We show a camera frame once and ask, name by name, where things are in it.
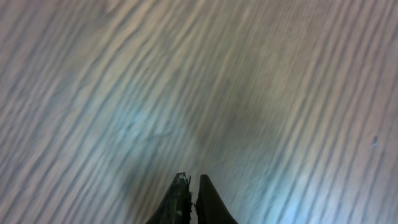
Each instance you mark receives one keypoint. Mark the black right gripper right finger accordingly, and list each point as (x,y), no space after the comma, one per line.
(209,206)

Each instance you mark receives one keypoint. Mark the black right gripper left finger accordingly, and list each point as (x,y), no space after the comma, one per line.
(176,205)

